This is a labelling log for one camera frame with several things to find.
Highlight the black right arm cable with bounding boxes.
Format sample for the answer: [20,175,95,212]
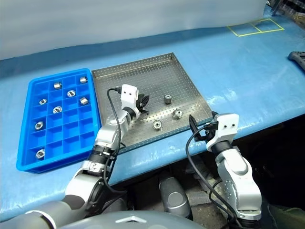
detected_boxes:
[185,122,244,229]

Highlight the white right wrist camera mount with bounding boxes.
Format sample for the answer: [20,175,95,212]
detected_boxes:
[206,113,240,151]

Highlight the blue compartment tray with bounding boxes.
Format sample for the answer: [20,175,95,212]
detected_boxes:
[16,68,102,174]

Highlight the dark background clutter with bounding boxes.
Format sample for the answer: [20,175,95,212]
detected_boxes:
[270,0,305,23]

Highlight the grey robot torso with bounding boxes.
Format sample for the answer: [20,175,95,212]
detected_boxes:
[58,209,205,229]

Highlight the dark olive fabric item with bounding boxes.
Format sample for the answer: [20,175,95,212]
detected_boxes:
[266,204,305,229]

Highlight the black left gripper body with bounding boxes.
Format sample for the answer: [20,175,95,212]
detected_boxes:
[136,94,145,113]

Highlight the grey rounded leg cover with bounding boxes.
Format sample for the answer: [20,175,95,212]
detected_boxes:
[159,177,191,219]

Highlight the perforated steel tray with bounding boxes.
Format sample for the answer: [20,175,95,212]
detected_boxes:
[91,52,214,151]

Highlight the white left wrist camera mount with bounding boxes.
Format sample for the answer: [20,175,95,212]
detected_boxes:
[120,83,141,118]

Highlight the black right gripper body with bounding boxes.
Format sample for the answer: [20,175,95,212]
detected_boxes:
[199,121,216,144]

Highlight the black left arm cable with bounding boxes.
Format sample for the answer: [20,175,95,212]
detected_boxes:
[104,87,127,193]

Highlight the blue table cover sheet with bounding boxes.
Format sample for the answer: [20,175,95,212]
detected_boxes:
[0,16,305,221]

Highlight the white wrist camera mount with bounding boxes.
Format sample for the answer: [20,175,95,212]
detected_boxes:
[120,83,141,118]
[206,113,240,151]

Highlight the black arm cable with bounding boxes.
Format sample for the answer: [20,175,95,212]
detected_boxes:
[185,122,244,229]
[104,87,127,193]

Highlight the dark grey plastic object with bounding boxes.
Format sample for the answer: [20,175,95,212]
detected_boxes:
[287,51,305,72]

